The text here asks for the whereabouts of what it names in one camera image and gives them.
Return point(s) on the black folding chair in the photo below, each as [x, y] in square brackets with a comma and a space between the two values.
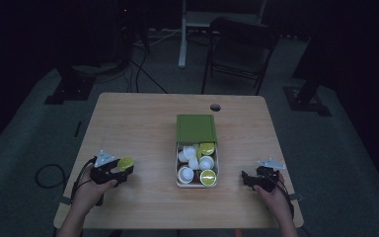
[240, 49]

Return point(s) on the yellow-lidded coffee capsule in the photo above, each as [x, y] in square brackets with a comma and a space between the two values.
[125, 163]

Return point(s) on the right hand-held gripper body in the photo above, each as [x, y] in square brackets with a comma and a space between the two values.
[267, 179]

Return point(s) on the black stand with square base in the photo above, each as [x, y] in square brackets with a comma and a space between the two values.
[70, 87]
[306, 100]

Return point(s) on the grey tape piece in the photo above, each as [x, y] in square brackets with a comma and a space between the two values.
[296, 197]
[65, 200]

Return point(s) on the white desk frame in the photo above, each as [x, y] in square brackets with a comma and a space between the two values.
[182, 39]

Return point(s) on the small black bar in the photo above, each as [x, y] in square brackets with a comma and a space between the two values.
[77, 129]

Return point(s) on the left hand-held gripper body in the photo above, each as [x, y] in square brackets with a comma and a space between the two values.
[103, 174]

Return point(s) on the person's right hand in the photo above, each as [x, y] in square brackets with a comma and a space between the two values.
[276, 202]

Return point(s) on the person's left hand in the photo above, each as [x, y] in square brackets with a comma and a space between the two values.
[87, 194]

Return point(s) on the grey round stand base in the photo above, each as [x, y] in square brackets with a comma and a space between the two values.
[107, 68]

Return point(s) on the pile of white capsules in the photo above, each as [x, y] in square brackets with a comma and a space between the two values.
[194, 163]

